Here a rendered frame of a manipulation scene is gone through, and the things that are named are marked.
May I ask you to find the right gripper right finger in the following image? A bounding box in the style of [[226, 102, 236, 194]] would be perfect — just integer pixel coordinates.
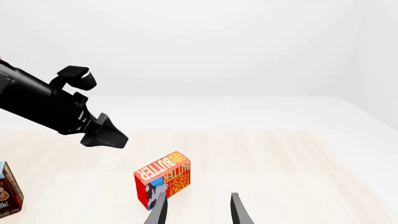
[[230, 192, 255, 224]]

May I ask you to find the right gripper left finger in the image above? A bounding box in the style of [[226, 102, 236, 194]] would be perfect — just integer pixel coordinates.
[[144, 192, 169, 224]]

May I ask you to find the red butter box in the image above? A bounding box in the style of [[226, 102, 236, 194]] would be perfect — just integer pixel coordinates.
[[133, 151, 192, 211]]

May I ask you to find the brown chocolate milk carton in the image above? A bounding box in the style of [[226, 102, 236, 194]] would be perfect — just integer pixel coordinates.
[[0, 161, 25, 219]]

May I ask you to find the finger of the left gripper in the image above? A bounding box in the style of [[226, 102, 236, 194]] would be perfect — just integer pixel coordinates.
[[80, 112, 129, 149]]

